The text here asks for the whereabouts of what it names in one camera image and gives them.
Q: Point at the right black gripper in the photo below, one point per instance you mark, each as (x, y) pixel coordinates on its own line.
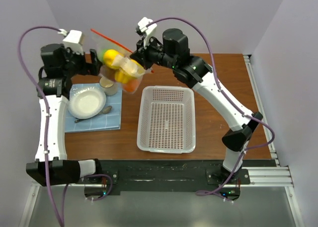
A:
(141, 54)

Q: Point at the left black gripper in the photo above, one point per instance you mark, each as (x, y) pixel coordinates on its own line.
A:
(86, 67)

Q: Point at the clear zip top bag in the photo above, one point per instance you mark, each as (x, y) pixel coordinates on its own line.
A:
(129, 69)

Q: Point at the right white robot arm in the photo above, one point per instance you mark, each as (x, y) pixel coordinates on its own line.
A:
(173, 52)

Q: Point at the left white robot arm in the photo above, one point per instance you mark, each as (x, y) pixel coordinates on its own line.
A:
(51, 165)

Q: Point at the yellow fake bell pepper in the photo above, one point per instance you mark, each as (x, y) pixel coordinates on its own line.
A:
(109, 57)

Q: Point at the orange fake fruit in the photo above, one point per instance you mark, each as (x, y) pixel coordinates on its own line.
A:
(131, 86)

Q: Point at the cream enamel mug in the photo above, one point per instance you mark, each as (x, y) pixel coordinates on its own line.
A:
(109, 87)

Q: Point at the white ceramic bowl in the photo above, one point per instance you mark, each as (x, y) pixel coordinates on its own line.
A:
(86, 102)

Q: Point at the metal spoon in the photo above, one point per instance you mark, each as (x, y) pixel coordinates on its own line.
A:
(106, 110)

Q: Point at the white perforated plastic basket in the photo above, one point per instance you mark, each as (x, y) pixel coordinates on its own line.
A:
(167, 120)

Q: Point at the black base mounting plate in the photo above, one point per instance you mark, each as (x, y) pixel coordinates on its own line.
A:
(164, 175)

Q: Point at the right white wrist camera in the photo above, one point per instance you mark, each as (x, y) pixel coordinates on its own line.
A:
(146, 29)

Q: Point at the aluminium frame rail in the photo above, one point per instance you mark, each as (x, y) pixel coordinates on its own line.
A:
(266, 176)

